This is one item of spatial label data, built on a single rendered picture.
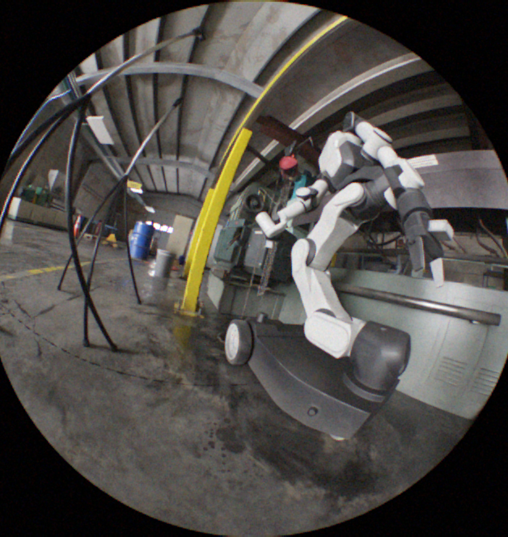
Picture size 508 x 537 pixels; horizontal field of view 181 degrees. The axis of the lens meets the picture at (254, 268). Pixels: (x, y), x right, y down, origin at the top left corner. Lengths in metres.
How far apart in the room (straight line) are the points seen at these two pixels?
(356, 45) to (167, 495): 2.07
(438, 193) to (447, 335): 0.79
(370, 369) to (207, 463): 0.45
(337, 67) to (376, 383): 1.84
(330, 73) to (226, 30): 4.22
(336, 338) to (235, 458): 0.43
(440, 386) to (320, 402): 0.73
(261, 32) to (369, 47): 3.94
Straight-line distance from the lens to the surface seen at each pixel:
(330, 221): 0.70
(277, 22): 5.27
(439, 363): 1.01
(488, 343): 1.06
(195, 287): 1.19
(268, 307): 1.58
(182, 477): 0.43
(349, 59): 1.66
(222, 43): 5.72
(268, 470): 0.46
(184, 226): 7.26
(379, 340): 0.49
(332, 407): 0.46
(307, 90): 1.76
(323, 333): 0.55
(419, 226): 0.35
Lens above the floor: 0.42
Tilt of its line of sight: 1 degrees up
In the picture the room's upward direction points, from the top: 15 degrees clockwise
